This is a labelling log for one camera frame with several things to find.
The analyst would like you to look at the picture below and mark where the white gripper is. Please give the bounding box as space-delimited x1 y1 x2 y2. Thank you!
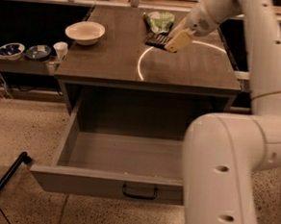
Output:
165 0 218 53

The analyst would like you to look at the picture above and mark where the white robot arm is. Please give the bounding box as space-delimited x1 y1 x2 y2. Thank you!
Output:
167 0 281 224

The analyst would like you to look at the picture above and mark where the open grey top drawer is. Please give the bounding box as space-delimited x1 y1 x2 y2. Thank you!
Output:
31 93 191 206

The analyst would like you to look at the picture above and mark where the green chip bag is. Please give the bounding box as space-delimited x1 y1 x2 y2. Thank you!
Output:
143 11 175 35

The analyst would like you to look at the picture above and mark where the grey cabinet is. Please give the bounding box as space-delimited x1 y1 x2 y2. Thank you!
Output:
50 1 247 130

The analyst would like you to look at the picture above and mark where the large white bowl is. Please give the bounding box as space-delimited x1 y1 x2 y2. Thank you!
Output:
65 21 106 46

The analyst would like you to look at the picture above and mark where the white paper cup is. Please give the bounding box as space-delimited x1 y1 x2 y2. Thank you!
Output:
53 41 68 61

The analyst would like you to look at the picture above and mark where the dark blue bowl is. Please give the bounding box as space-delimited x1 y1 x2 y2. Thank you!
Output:
25 44 51 61

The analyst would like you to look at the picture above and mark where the blue patterned bowl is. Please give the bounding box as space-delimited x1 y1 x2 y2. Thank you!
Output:
0 42 25 61

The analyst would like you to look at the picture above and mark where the low side shelf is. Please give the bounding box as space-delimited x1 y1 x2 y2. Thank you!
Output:
0 56 60 76

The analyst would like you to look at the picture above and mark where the black drawer handle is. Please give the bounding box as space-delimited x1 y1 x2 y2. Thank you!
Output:
121 185 158 201

